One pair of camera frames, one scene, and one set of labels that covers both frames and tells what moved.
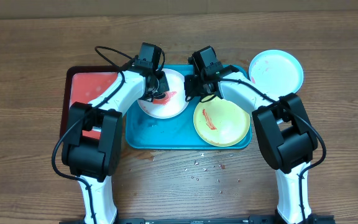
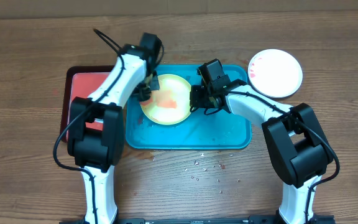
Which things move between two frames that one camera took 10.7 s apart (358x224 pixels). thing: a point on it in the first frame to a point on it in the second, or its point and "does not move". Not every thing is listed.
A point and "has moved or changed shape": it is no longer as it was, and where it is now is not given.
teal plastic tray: (145, 132) does not move
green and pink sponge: (163, 101) has moved or changed shape
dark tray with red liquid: (86, 84) does not move
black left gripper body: (161, 86) does not move
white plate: (176, 105) to (275, 73)
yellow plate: (220, 122) to (171, 104)
